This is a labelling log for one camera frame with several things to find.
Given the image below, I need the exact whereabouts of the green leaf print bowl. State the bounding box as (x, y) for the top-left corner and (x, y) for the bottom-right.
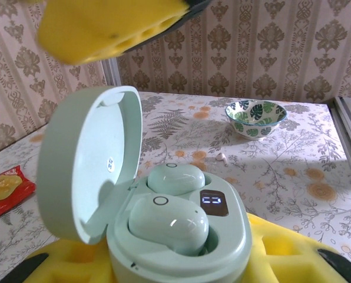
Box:
(224, 99), (287, 141)

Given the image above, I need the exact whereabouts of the small pale green cup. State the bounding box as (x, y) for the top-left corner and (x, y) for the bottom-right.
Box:
(36, 85), (253, 283)

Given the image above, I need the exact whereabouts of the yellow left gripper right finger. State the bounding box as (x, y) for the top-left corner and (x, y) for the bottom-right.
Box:
(245, 212), (351, 283)

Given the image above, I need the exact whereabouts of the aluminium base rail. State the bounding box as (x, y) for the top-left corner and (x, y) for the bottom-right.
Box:
(330, 96), (351, 189)

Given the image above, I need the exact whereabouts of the aluminium frame post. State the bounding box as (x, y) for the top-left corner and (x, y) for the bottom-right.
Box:
(100, 55), (122, 89)

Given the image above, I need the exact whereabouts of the red snack packet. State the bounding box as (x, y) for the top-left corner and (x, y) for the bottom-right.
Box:
(0, 165), (37, 223)

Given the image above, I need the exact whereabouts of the mint green earbud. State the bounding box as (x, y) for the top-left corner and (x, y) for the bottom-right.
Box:
(147, 163), (206, 197)
(127, 193), (210, 256)

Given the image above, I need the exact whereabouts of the floral print tablecloth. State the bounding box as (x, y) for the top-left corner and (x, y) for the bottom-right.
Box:
(0, 91), (351, 283)

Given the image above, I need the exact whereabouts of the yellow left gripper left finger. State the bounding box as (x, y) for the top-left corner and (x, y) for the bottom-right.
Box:
(3, 237), (117, 283)

